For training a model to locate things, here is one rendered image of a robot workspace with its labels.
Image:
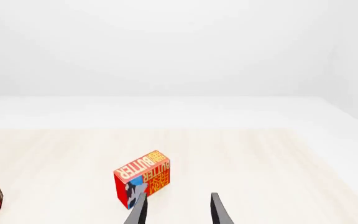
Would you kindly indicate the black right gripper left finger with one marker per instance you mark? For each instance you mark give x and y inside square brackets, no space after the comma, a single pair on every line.
[138,212]

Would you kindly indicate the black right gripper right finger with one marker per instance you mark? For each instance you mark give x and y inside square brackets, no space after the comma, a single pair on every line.
[220,212]

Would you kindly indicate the red butter box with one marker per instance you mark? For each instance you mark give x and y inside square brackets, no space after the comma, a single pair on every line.
[143,173]

